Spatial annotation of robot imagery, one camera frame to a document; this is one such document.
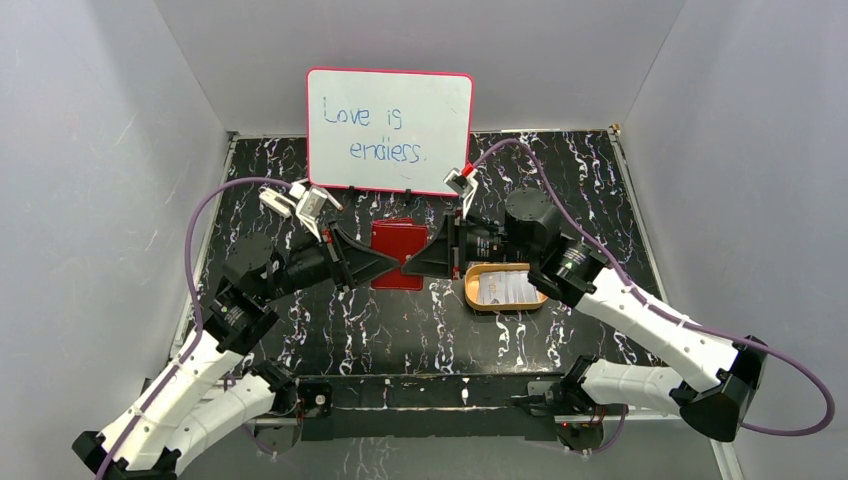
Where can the cards in tray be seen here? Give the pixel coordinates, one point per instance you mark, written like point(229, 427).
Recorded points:
point(508, 288)

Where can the white board with red frame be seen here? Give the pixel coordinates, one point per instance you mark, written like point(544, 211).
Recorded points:
point(387, 130)

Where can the white marker pen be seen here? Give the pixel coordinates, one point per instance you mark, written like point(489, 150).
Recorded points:
point(335, 202)

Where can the tan oval card tray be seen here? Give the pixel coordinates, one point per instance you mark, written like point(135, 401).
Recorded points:
point(471, 286)

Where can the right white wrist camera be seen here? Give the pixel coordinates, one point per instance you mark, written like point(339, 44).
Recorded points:
point(465, 184)

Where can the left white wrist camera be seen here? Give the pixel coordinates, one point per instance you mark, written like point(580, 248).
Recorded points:
point(309, 204)

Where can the red leather card holder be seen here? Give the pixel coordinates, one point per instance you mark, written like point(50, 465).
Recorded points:
point(400, 239)

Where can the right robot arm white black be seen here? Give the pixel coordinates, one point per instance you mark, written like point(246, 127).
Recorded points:
point(708, 382)

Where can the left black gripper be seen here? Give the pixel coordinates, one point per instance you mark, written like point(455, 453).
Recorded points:
point(337, 254)

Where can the white board eraser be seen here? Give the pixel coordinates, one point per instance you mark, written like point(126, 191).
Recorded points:
point(279, 202)

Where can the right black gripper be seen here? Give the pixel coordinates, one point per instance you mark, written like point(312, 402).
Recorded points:
point(435, 258)

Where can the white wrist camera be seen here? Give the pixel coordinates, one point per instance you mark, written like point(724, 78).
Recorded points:
point(465, 184)
point(309, 204)

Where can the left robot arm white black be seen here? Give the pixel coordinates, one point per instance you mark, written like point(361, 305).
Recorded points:
point(165, 428)

